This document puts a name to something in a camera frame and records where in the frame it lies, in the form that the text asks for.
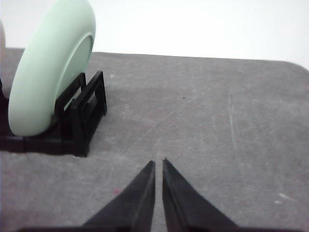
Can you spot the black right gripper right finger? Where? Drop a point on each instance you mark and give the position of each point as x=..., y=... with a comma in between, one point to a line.
x=186, y=209

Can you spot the white plate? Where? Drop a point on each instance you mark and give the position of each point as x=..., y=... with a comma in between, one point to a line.
x=2, y=45

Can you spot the black plate rack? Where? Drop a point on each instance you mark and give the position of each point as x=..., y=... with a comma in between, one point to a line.
x=75, y=115

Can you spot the mint green plate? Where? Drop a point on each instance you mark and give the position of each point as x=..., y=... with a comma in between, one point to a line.
x=57, y=50

